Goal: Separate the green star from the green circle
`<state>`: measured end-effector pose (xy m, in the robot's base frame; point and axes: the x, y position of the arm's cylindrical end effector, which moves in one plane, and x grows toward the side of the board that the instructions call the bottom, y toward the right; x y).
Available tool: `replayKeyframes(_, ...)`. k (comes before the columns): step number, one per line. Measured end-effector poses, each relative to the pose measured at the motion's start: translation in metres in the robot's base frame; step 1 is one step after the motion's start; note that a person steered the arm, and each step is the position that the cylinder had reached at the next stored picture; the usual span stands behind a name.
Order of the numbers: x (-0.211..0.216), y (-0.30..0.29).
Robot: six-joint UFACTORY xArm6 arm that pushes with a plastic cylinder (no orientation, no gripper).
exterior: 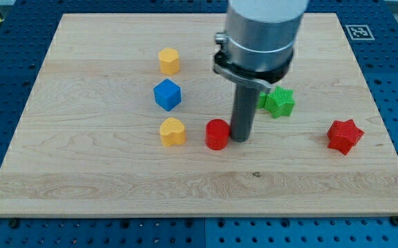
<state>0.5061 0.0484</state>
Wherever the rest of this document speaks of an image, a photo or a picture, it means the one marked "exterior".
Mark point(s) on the red star block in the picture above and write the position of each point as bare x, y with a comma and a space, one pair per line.
343, 135

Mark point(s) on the white fiducial marker tag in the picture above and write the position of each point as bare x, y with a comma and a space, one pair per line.
359, 32

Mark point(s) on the blue cube block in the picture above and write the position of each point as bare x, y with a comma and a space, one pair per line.
167, 94

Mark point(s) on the yellow heart block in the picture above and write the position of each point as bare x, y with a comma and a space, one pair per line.
172, 132

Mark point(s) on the yellow hexagon block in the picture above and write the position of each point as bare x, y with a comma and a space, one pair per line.
169, 61

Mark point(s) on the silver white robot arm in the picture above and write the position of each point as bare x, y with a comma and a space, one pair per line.
256, 50

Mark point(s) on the wooden board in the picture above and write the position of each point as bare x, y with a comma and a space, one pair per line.
88, 143

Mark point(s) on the green star block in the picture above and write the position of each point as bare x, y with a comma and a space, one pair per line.
280, 102

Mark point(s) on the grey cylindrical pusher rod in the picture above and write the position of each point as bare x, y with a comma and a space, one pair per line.
243, 112

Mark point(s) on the green cylinder block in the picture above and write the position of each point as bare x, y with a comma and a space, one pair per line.
261, 100

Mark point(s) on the red cylinder block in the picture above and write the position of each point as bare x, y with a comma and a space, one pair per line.
217, 134

